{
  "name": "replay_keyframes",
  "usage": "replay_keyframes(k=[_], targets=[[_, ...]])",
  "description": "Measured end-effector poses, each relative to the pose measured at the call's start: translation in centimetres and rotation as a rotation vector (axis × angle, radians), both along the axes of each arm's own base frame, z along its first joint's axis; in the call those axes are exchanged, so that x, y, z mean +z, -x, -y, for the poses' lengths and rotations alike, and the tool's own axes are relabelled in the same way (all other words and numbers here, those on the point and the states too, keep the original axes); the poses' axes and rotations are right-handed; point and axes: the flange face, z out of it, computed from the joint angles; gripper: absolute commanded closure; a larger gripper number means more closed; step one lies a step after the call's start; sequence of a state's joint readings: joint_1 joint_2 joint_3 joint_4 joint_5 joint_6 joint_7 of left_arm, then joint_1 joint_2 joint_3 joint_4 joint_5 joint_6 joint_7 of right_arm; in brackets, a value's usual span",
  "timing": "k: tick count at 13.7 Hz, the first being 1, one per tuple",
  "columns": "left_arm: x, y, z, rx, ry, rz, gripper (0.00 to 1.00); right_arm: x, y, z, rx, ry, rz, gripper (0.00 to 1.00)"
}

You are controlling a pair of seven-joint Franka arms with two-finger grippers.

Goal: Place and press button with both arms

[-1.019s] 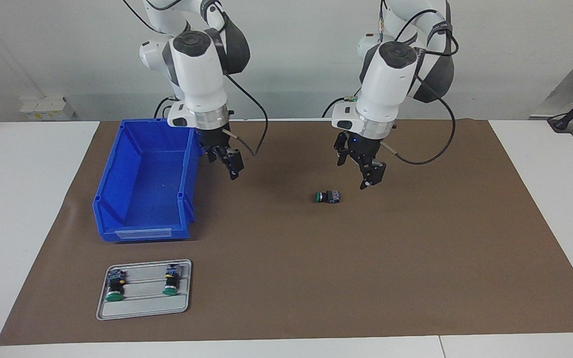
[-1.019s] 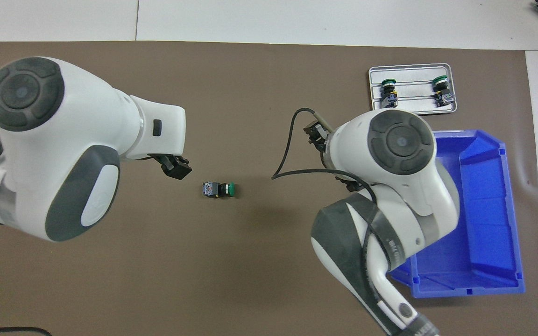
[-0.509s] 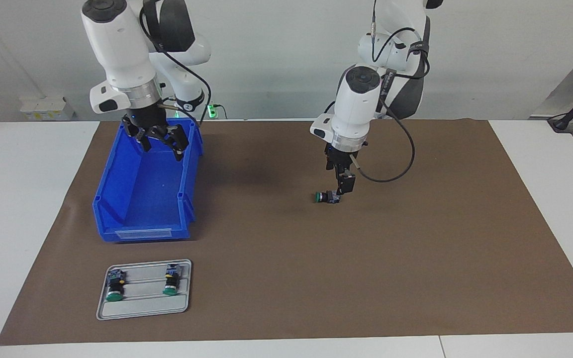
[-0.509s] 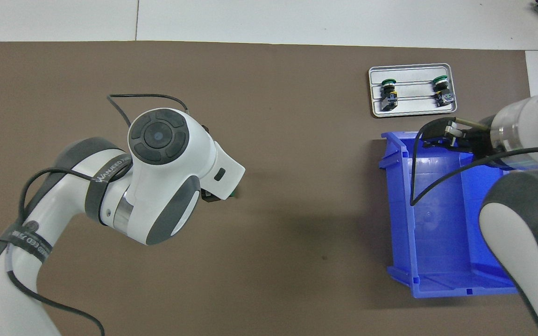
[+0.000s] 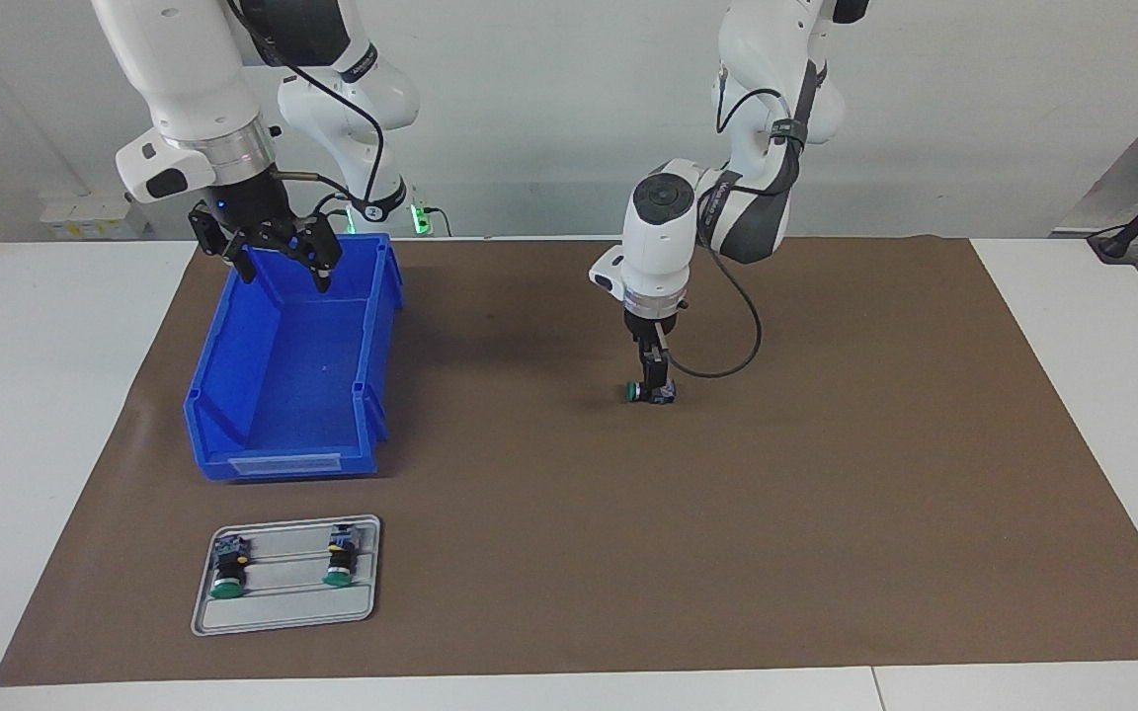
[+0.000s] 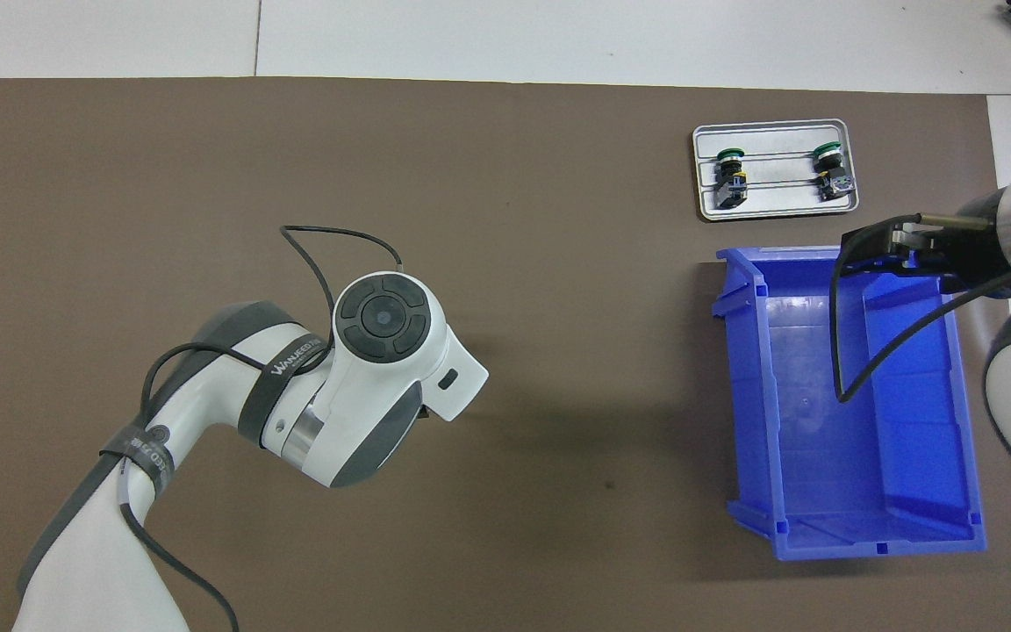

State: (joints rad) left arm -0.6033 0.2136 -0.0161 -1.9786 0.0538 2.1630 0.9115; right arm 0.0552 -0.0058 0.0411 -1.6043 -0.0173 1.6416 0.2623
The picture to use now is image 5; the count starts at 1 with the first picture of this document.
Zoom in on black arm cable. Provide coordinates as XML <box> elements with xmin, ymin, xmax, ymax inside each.
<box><xmin>228</xmin><ymin>0</ymin><xmax>387</xmax><ymax>238</ymax></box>
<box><xmin>663</xmin><ymin>59</ymin><xmax>807</xmax><ymax>381</ymax></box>

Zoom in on white wall socket box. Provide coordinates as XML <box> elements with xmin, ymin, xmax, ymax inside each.
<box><xmin>41</xmin><ymin>193</ymin><xmax>150</xmax><ymax>241</ymax></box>

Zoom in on brown table mat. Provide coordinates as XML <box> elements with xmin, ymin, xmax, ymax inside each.
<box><xmin>0</xmin><ymin>235</ymin><xmax>1138</xmax><ymax>687</ymax></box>

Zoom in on blue plastic storage bin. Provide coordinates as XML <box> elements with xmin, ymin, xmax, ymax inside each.
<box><xmin>182</xmin><ymin>233</ymin><xmax>404</xmax><ymax>483</ymax></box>

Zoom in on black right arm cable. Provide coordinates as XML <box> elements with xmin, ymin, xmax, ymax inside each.
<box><xmin>228</xmin><ymin>0</ymin><xmax>387</xmax><ymax>238</ymax></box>

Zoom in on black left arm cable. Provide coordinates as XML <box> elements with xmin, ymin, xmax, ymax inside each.
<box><xmin>663</xmin><ymin>59</ymin><xmax>807</xmax><ymax>381</ymax></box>

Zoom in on grey metal tray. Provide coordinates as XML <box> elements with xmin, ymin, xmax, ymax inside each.
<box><xmin>191</xmin><ymin>514</ymin><xmax>382</xmax><ymax>637</ymax></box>

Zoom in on green push button yellow mark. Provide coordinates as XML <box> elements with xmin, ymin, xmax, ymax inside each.
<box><xmin>208</xmin><ymin>533</ymin><xmax>251</xmax><ymax>600</ymax></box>

